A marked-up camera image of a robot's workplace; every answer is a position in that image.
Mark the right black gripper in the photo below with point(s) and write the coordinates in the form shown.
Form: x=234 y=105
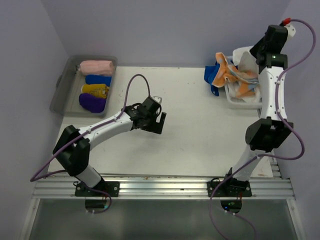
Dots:
x=254 y=49

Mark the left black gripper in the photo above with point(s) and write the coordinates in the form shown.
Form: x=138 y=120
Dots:
x=158 y=125

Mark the white towel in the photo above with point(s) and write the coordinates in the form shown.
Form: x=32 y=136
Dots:
x=248 y=91

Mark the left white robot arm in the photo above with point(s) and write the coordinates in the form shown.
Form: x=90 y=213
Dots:
x=75 y=144

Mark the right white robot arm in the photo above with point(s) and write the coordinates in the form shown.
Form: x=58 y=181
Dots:
x=269 y=131

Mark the orange patterned cloth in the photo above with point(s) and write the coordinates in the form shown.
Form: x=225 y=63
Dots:
x=228 y=73

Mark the blue cloth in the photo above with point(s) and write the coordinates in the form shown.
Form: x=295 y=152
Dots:
x=210 y=73

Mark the white plastic basket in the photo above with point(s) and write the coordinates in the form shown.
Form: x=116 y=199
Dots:
x=240 y=100

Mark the yellow rolled towel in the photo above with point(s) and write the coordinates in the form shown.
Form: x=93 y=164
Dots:
x=96 y=90

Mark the purple rolled towel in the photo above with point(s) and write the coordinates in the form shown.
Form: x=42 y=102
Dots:
x=91 y=103

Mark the blue rolled towel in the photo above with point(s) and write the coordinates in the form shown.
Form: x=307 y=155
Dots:
x=92 y=79

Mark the pink rolled towel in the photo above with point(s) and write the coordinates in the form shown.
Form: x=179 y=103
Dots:
x=97 y=67

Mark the grey plastic bin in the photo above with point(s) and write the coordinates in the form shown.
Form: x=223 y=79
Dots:
x=65 y=101

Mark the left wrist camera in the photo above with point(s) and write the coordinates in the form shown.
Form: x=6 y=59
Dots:
x=157 y=99

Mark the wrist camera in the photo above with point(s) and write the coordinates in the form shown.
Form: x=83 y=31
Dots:
x=290 y=28
x=157 y=99

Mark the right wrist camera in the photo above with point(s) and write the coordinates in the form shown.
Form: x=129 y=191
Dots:
x=290 y=28

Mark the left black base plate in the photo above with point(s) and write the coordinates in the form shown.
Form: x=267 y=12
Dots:
x=110 y=187

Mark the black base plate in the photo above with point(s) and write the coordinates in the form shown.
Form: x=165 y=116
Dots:
x=110 y=187
x=232 y=188

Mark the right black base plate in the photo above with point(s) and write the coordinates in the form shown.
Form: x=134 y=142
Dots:
x=232 y=188

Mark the aluminium rail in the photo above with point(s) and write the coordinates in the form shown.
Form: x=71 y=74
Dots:
x=143 y=187

